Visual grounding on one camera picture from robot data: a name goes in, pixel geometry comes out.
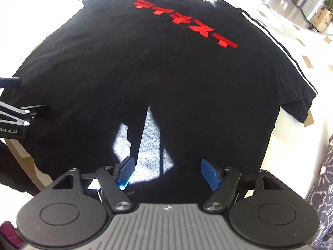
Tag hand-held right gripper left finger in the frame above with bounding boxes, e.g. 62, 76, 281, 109
52, 156, 136, 212

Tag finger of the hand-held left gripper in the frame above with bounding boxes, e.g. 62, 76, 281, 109
0, 76, 22, 90
0, 101, 50, 125

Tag person's dark patterned clothing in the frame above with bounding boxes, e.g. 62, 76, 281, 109
306, 134, 333, 250

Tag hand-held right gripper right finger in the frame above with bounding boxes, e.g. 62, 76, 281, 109
201, 158, 284, 212

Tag black t-shirt with red print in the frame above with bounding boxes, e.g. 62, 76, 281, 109
10, 0, 318, 196

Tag brown cardboard box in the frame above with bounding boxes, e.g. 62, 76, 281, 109
311, 8, 333, 32

